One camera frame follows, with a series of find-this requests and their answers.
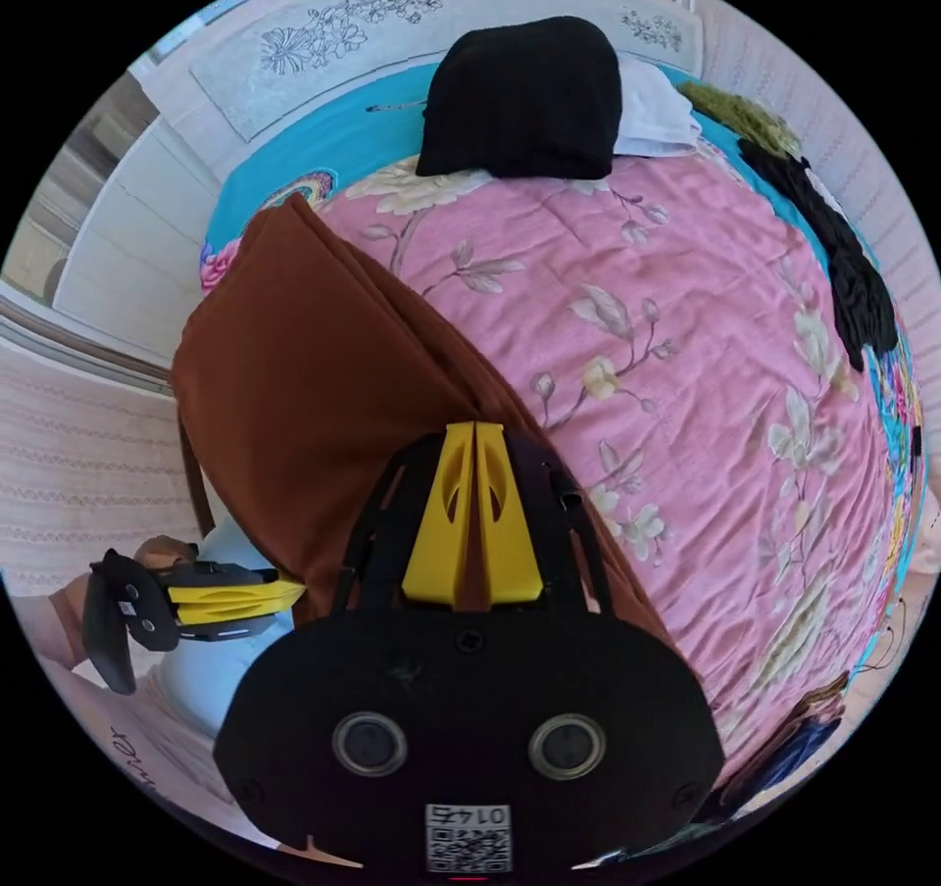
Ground bed with pink floral quilt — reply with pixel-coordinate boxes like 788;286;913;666
196;55;936;828

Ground person's left forearm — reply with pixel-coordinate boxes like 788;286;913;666
32;581;92;674

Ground person's left hand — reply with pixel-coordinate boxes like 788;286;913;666
133;535;201;569

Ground brown long pants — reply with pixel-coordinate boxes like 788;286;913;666
170;192;679;649

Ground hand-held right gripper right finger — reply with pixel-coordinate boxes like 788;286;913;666
463;420;547;608

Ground person's body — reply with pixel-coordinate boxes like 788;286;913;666
0;515;318;855

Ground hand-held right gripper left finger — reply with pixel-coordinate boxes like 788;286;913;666
402;420;477;608

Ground white floral headboard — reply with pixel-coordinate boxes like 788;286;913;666
189;0;707;143

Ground black folded garment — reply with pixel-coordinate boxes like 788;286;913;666
414;15;624;181

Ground dark pile of clothes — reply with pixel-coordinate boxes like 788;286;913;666
698;670;856;825

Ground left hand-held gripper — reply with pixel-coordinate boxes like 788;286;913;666
89;547;307;654

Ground white cloth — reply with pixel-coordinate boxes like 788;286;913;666
612;61;705;161

